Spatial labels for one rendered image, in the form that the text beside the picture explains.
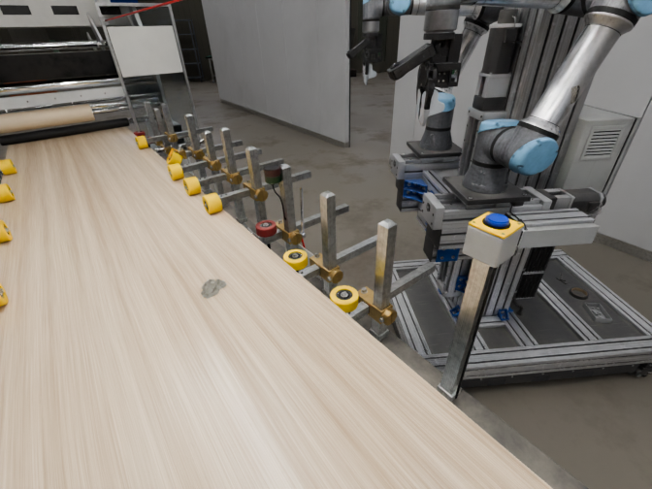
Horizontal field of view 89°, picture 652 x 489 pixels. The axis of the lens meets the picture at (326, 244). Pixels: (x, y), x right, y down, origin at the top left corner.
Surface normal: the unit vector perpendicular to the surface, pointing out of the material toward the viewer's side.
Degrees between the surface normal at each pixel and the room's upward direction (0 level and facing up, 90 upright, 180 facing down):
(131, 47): 90
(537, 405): 0
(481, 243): 90
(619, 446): 0
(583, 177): 90
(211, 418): 0
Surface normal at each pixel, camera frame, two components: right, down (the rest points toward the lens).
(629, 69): -0.82, 0.33
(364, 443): -0.03, -0.84
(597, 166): 0.08, 0.54
